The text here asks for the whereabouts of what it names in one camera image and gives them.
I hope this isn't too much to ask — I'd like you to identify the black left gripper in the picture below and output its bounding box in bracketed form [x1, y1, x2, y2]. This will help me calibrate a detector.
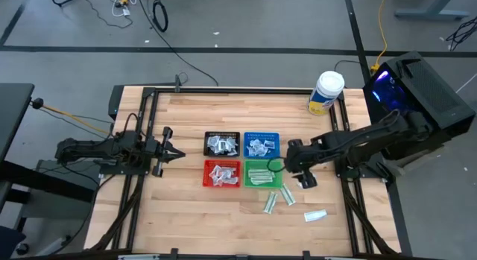
[144, 126, 186, 178]

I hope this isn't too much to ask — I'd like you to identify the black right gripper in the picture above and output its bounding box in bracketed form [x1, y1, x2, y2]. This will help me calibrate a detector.
[285, 140, 320, 189]

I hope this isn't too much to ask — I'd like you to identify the white bandage wrapper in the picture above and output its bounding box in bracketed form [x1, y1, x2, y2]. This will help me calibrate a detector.
[296, 171, 317, 188]
[303, 209, 328, 223]

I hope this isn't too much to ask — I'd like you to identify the green plastic basket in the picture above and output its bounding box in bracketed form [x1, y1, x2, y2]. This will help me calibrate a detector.
[244, 159, 283, 189]

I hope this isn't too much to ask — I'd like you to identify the red plastic basket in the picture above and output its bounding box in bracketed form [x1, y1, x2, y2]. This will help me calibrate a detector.
[203, 159, 242, 188]

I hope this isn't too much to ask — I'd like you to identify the black plastic basket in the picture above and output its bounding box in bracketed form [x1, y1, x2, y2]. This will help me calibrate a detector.
[203, 131, 241, 158]

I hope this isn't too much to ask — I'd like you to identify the blue plastic basket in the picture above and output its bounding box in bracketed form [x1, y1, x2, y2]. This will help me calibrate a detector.
[243, 131, 281, 159]

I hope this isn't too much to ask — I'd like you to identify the black controller box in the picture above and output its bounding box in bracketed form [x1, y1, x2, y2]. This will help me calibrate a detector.
[107, 84, 124, 121]

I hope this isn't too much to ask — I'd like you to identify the white-lidded wipes canister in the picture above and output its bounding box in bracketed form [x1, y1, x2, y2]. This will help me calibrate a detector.
[307, 70, 346, 116]

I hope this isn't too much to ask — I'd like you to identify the silver aluminium bar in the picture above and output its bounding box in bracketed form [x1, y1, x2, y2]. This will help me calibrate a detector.
[118, 254, 161, 260]

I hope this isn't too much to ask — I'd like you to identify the black blue-lit computer tower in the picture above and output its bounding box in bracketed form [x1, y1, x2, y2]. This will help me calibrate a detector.
[362, 51, 477, 145]

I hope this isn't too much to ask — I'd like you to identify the dark grey desk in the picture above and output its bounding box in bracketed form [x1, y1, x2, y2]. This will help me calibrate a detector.
[0, 83, 36, 162]

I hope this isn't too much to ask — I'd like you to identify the dark chair base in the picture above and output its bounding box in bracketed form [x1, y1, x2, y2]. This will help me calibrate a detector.
[0, 225, 29, 260]

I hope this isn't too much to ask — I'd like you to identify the grey desk leg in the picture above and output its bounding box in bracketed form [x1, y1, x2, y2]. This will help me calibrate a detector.
[394, 0, 470, 21]

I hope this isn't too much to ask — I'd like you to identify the long black floor cable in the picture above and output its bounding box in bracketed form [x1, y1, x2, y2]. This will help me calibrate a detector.
[136, 0, 220, 86]

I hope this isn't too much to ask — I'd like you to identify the black coiled cable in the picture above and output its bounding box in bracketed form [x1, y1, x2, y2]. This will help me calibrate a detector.
[151, 0, 169, 33]

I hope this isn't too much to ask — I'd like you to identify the yellow cable with black knob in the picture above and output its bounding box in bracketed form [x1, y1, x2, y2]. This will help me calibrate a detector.
[31, 98, 113, 136]

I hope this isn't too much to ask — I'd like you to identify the white cable bundle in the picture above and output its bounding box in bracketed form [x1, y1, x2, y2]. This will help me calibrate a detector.
[111, 0, 150, 18]

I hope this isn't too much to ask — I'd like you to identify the yellow floor cable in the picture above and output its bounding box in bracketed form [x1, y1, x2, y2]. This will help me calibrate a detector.
[370, 0, 389, 73]

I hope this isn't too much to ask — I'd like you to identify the black cable bundle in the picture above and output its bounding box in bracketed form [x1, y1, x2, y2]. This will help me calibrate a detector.
[445, 16, 477, 52]

